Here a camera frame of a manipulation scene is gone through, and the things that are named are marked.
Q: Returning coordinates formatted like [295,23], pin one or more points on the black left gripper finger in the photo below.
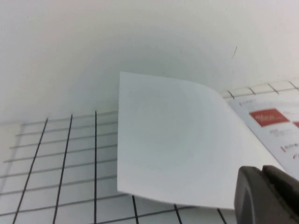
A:
[264,198]

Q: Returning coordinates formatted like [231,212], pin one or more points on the AgileX robot brochure book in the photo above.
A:
[175,140]

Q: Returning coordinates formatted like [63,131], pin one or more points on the white black-grid tablecloth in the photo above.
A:
[58,168]

